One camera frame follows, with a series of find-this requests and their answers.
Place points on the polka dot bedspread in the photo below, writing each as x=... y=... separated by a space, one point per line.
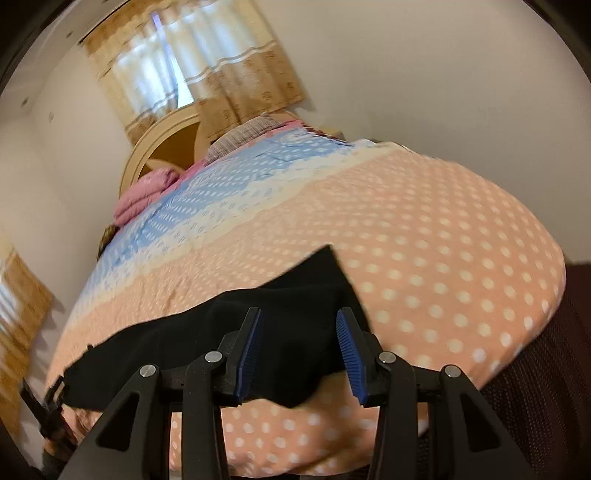
x=415 y=230

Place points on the black pants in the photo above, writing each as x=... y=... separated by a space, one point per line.
x=295 y=300

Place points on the dark brown mesh cloth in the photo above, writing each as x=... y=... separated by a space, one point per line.
x=545 y=369

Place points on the cream curtain behind headboard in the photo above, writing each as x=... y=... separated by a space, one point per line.
x=240 y=78

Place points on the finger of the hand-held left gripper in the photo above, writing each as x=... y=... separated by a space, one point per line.
x=56 y=392

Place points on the folded pink blanket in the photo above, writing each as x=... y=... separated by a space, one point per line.
x=143 y=194

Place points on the striped pillow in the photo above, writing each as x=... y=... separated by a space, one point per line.
x=244 y=136

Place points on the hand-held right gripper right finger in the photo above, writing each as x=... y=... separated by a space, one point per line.
x=352 y=360

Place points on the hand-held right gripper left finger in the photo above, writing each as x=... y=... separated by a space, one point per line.
x=247 y=355

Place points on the cream wooden headboard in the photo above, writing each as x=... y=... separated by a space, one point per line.
x=138 y=159

